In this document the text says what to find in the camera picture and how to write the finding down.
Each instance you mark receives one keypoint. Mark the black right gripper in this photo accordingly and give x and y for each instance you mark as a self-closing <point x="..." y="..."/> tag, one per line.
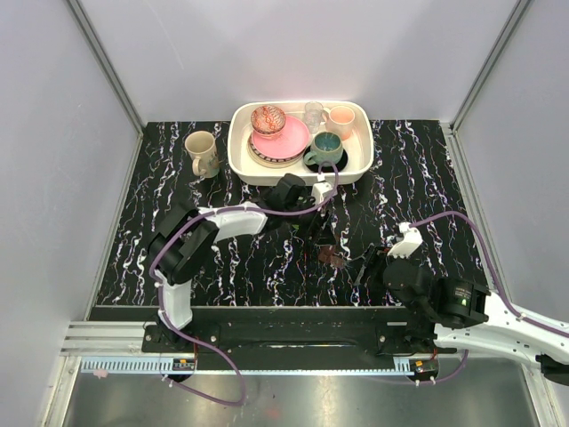
<point x="373" y="261"/>

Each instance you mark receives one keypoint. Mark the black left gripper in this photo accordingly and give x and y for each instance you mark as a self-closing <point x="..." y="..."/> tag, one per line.
<point x="318" y="227"/>

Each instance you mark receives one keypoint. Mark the brown pill organizer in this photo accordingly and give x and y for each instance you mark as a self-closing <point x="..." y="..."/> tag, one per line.
<point x="328" y="255"/>

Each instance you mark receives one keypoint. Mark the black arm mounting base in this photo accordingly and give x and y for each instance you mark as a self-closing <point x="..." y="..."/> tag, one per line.
<point x="378" y="331"/>

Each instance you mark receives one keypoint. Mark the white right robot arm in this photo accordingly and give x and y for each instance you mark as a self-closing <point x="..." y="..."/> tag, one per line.
<point x="455" y="313"/>

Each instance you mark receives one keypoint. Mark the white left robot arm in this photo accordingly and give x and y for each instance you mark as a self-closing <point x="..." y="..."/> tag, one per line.
<point x="184" y="239"/>

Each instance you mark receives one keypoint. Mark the black saucer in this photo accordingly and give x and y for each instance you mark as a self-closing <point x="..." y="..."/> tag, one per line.
<point x="340" y="165"/>

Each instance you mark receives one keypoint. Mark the striped rim plate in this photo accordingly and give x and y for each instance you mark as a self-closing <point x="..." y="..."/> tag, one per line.
<point x="269" y="162"/>

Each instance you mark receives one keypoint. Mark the teal green mug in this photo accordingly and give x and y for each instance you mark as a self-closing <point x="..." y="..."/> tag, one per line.
<point x="325" y="147"/>

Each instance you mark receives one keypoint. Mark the white rectangular basin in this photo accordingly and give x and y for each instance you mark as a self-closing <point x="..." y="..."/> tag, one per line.
<point x="251" y="170"/>

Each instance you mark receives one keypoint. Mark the pink plate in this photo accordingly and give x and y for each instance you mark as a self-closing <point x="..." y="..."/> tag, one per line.
<point x="293" y="139"/>

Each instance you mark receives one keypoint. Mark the peach pink mug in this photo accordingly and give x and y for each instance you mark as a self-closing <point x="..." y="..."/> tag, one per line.
<point x="340" y="120"/>

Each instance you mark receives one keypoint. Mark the clear glass cup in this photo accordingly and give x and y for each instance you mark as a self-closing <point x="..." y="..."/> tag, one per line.
<point x="315" y="115"/>

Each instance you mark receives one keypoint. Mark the right orange power connector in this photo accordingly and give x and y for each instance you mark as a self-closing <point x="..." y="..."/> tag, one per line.
<point x="425" y="366"/>

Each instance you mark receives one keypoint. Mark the red patterned glass bowl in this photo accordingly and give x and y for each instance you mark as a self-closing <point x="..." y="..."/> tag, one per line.
<point x="268" y="121"/>

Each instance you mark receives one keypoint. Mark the beige floral mug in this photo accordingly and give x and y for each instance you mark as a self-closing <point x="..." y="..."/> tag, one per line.
<point x="201" y="146"/>

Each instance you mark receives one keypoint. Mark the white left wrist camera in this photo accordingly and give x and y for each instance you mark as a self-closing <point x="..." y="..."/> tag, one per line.
<point x="322" y="190"/>

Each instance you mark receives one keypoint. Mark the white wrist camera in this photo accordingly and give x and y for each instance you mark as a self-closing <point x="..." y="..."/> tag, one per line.
<point x="409" y="242"/>
<point x="322" y="190"/>

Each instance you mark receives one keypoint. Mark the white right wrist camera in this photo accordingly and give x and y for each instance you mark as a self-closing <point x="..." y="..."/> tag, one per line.
<point x="409" y="242"/>

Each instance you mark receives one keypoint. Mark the white slotted cable duct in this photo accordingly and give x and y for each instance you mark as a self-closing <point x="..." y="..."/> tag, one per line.
<point x="162" y="365"/>

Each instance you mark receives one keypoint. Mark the left aluminium frame post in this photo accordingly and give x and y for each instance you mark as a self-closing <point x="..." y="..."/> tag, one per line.
<point x="86" y="27"/>

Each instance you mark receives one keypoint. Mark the aluminium frame post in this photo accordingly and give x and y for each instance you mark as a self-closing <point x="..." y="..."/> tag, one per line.
<point x="508" y="30"/>
<point x="86" y="27"/>

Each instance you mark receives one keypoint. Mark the right aluminium frame post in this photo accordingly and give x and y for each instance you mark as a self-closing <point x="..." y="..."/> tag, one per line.
<point x="508" y="30"/>

